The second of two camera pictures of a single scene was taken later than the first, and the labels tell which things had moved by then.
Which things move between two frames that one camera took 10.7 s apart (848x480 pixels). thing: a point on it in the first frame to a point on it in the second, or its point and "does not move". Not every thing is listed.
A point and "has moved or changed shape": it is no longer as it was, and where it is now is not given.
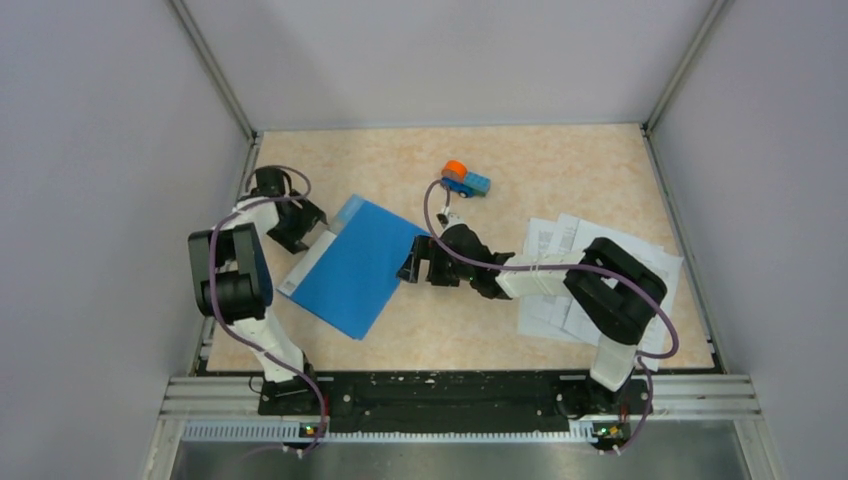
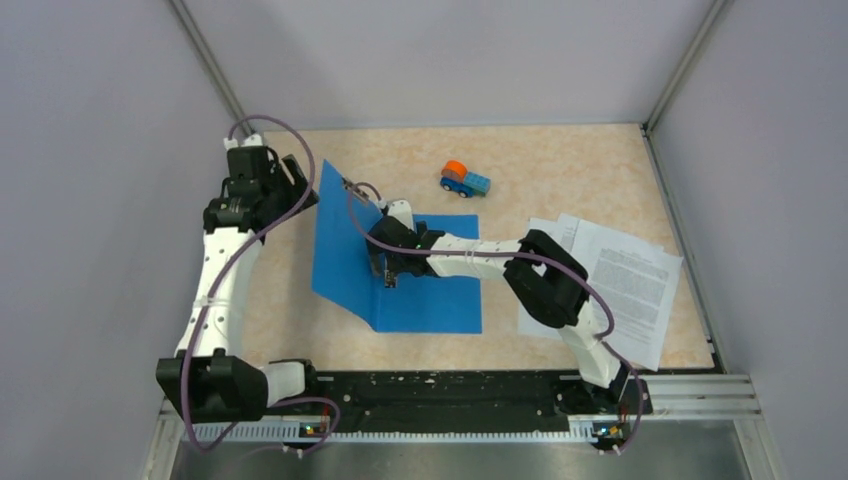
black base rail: x=312 y=407 does not move
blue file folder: x=348 y=279 has moved or changed shape
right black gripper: x=426 y=248 to x=376 y=254
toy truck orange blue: x=463 y=182 does not move
